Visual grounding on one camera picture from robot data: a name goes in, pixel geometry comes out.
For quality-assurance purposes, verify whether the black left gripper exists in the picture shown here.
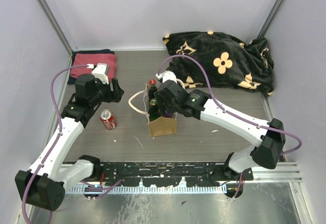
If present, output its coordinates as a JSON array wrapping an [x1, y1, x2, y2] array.
[[90, 76, 124, 106]]

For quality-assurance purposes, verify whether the dark cola bottle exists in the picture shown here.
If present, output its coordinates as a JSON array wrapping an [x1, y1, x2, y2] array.
[[148, 79, 157, 102]]

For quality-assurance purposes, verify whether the green glass bottle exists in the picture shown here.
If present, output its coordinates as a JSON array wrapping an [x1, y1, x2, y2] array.
[[148, 98, 160, 121]]

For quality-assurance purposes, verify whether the red soda can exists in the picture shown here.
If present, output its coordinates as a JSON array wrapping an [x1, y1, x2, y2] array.
[[100, 109, 117, 130]]

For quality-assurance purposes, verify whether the brown canvas bag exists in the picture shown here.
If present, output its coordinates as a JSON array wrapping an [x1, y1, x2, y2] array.
[[128, 84, 177, 137]]

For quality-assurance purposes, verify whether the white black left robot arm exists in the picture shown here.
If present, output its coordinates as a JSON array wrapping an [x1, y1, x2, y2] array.
[[15, 74, 124, 211]]

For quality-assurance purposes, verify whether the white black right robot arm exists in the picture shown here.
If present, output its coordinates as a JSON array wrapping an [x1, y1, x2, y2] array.
[[154, 80, 285, 180]]

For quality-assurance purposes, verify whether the dark navy folded cloth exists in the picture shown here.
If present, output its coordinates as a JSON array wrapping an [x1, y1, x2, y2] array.
[[68, 49, 117, 85]]

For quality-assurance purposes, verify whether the red folded cloth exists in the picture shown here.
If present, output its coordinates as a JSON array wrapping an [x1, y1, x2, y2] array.
[[70, 53, 117, 83]]

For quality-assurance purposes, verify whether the black floral blanket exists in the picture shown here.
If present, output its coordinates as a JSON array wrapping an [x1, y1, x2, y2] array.
[[162, 32, 275, 96]]

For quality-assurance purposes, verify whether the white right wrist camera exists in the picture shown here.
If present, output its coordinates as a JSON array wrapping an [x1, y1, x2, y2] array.
[[155, 71, 177, 83]]

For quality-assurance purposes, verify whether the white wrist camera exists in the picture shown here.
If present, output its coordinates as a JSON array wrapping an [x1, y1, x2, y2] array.
[[155, 71, 177, 83], [87, 63, 109, 85]]

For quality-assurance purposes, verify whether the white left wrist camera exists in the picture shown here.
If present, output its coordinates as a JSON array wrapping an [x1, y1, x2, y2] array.
[[87, 63, 109, 85]]

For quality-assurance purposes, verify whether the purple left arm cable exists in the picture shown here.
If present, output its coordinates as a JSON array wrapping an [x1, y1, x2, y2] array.
[[21, 64, 123, 224]]

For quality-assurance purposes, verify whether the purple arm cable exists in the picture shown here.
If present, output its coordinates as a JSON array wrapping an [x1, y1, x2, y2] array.
[[21, 64, 123, 224], [156, 54, 303, 156]]

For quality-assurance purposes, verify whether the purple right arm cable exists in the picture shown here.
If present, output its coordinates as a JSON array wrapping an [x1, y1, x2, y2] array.
[[156, 54, 303, 156]]

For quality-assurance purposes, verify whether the white slotted cable duct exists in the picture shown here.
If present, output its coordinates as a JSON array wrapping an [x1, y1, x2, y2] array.
[[66, 185, 228, 194]]

